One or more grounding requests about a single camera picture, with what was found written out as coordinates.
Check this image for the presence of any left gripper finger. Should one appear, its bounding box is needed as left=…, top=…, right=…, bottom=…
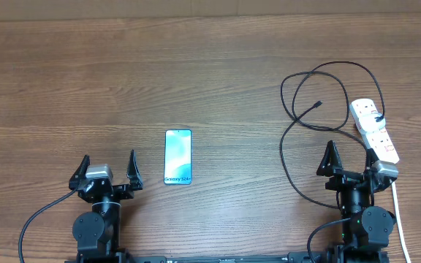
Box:
left=126, top=150, right=143, bottom=191
left=68, top=155, right=90, bottom=190

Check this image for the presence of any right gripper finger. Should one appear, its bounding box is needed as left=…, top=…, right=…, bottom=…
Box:
left=316, top=140, right=344, bottom=177
left=365, top=148, right=379, bottom=172

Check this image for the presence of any Samsung Galaxy smartphone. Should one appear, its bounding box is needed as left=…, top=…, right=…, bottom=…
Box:
left=164, top=129, right=192, bottom=185

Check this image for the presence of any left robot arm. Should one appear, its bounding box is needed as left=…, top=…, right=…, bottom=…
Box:
left=69, top=151, right=143, bottom=262

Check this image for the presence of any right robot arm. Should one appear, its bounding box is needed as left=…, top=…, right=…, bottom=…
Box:
left=308, top=140, right=398, bottom=263

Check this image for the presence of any white charger adapter plug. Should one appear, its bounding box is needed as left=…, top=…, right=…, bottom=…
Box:
left=357, top=113, right=386, bottom=134

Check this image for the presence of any white power strip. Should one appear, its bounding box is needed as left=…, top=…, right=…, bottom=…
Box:
left=349, top=99, right=400, bottom=164

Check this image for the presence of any white power strip cord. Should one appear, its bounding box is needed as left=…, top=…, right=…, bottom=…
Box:
left=390, top=180, right=411, bottom=263

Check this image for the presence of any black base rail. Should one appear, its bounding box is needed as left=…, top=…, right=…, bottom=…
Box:
left=65, top=252, right=390, bottom=263

